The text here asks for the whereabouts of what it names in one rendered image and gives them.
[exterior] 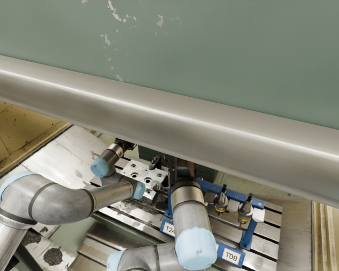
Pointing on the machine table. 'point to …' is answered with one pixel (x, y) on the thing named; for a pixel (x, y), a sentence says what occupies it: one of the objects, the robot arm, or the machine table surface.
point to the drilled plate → (145, 178)
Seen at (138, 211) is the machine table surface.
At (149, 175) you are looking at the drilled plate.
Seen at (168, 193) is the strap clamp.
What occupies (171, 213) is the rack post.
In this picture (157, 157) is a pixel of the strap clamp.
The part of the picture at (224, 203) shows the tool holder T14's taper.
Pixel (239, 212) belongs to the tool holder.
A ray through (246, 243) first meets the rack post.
